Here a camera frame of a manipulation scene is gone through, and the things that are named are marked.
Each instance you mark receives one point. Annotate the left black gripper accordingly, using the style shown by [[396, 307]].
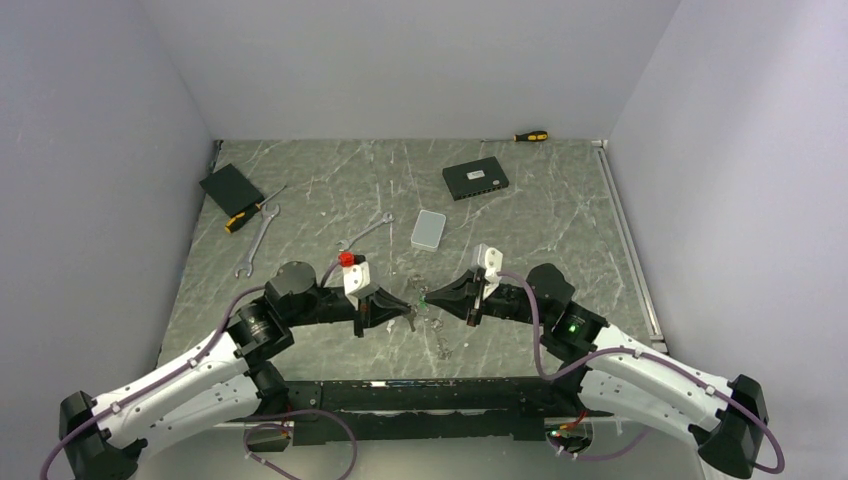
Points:
[[386, 306]]

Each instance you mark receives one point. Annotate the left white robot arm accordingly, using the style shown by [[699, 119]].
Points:
[[227, 376]]

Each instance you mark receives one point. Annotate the small silver wrench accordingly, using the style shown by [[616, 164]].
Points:
[[347, 243]]

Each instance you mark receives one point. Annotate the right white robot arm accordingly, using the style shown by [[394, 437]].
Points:
[[597, 367]]

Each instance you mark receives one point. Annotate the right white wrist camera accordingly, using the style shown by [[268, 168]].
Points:
[[485, 267]]

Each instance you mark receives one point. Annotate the large silver wrench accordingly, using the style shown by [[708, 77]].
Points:
[[244, 269]]

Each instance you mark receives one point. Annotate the black flat box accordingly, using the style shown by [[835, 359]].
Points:
[[231, 190]]

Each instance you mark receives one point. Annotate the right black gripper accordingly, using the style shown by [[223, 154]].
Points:
[[460, 295]]

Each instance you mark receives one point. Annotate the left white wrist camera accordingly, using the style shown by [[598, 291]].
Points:
[[357, 280]]

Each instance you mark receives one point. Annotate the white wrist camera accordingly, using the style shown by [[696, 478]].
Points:
[[357, 280], [485, 267]]

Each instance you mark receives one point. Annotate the yellow black screwdriver near box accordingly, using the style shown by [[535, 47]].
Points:
[[238, 221]]

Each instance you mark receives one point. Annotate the black network switch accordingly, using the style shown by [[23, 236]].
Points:
[[475, 178]]

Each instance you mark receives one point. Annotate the grey plastic box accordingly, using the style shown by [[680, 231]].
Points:
[[428, 230]]

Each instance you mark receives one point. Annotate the yellow black screwdriver at wall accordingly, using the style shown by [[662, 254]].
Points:
[[528, 137]]

